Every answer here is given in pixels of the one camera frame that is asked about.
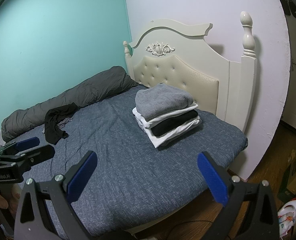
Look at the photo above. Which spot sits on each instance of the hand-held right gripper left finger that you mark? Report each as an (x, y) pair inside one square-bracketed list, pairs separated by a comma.
[(81, 177)]

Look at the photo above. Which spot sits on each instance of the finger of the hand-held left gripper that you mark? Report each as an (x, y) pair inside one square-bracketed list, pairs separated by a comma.
[(39, 152), (28, 142)]

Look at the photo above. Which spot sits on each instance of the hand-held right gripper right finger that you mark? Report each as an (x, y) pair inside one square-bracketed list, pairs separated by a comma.
[(212, 177)]

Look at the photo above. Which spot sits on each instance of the grey knit sweater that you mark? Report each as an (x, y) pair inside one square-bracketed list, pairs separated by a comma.
[(162, 100)]

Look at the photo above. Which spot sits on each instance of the black garment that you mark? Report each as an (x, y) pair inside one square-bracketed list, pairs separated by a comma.
[(55, 125)]

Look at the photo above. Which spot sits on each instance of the small grey garment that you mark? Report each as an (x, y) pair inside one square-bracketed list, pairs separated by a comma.
[(64, 122)]

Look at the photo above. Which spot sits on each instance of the white-grey folded garment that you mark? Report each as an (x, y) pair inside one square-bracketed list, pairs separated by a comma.
[(172, 135)]

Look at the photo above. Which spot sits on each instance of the dark grey rolled duvet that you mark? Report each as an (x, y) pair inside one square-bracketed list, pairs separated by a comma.
[(75, 97)]

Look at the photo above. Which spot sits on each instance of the white folded garment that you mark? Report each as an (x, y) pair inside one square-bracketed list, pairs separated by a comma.
[(167, 116)]

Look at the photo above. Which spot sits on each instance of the white patterned plastic bag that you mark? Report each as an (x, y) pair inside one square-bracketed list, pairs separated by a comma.
[(291, 215)]

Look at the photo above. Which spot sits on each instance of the cream tufted headboard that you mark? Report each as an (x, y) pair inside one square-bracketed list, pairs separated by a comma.
[(187, 62)]

